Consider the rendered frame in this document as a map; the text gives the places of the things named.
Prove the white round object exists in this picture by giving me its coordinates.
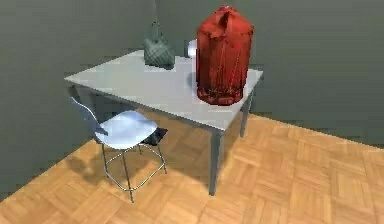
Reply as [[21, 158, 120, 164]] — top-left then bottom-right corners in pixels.
[[187, 39, 198, 59]]

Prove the red bag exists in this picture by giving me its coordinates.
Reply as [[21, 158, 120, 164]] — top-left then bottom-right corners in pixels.
[[195, 4, 255, 107]]

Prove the white chair with metal legs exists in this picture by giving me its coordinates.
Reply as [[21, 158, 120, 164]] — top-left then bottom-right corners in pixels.
[[69, 96, 168, 204]]

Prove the grey-green quilted handbag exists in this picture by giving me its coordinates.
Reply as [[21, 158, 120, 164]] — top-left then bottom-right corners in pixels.
[[143, 21, 176, 68]]

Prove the grey table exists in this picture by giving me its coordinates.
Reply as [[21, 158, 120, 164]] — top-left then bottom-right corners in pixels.
[[63, 49, 264, 197]]

